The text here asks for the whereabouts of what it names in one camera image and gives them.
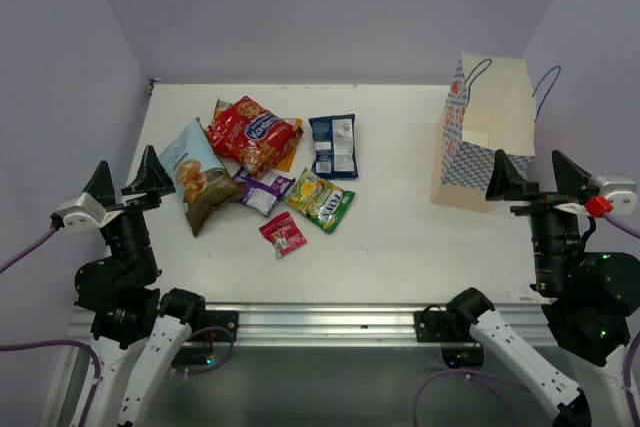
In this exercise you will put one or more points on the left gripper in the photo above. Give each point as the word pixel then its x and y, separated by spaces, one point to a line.
pixel 151 178

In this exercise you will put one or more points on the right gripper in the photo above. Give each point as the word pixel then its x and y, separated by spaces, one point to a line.
pixel 507 182

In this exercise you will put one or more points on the light blue chips bag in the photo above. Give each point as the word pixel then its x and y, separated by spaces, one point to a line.
pixel 201 181

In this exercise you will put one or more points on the blue checkered paper bag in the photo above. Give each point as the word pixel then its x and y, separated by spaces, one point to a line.
pixel 490 106

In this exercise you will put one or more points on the red cookie snack bag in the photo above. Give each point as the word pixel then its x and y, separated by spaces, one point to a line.
pixel 252 134

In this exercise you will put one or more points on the orange snack packet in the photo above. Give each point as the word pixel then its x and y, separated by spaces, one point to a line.
pixel 289 159

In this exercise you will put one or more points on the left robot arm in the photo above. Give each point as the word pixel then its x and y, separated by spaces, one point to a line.
pixel 136 331

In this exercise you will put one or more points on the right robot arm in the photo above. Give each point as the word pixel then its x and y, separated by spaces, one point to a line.
pixel 590 296

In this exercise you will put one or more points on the green Fox's candy bag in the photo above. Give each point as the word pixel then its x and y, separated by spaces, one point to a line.
pixel 321 201

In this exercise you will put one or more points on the purple white snack packet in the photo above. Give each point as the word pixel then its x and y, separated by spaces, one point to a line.
pixel 263 195

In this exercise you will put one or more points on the small red candy packet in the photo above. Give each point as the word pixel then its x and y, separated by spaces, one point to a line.
pixel 284 234

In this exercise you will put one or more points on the dark blue snack packet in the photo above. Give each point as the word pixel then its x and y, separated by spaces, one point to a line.
pixel 334 146

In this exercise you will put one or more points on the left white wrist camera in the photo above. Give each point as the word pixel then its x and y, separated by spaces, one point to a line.
pixel 80 211

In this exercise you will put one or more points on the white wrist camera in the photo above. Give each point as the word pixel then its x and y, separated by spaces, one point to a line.
pixel 615 195
pixel 80 211

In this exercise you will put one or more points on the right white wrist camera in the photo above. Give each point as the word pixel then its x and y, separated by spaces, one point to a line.
pixel 615 195

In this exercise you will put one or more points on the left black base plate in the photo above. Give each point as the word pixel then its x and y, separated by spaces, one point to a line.
pixel 212 340

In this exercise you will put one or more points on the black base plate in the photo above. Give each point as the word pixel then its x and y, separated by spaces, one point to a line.
pixel 458 349
pixel 212 340

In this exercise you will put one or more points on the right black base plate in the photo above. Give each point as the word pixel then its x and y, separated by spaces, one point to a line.
pixel 458 349

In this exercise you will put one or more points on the aluminium mounting rail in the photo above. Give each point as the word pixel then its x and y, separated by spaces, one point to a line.
pixel 336 325

